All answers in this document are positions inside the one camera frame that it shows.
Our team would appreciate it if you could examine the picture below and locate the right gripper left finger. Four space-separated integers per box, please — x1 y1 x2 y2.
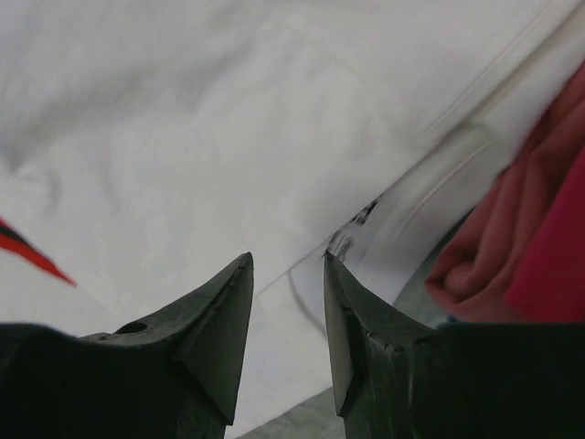
1 253 254 438

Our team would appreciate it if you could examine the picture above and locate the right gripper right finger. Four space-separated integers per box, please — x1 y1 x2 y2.
324 254 584 439

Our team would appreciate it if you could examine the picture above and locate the white printed t-shirt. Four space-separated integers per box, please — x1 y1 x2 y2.
1 1 584 438

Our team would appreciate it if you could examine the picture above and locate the folded salmon t-shirt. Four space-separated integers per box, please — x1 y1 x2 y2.
426 68 584 322

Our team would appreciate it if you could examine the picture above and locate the folded magenta t-shirt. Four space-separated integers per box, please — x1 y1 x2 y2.
504 153 584 322

